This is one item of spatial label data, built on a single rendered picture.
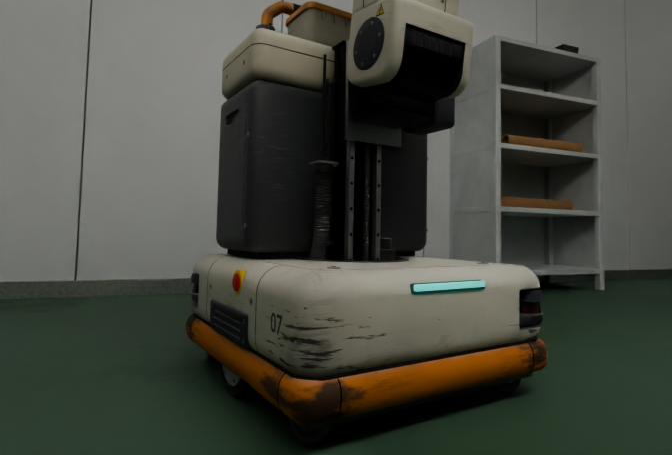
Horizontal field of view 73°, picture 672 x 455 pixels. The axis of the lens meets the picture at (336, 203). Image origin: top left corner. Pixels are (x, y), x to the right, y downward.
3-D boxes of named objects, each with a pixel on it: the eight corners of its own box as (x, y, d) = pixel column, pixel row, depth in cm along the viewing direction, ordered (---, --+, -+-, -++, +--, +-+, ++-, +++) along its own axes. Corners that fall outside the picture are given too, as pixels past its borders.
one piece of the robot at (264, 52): (208, 296, 119) (220, -12, 124) (374, 286, 148) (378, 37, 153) (258, 318, 90) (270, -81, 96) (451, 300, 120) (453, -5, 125)
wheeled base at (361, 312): (181, 344, 122) (185, 251, 124) (370, 322, 156) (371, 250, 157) (297, 447, 65) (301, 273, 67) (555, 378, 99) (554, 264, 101)
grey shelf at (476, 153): (449, 285, 304) (450, 59, 313) (549, 282, 338) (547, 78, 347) (495, 294, 262) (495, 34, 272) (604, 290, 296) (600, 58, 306)
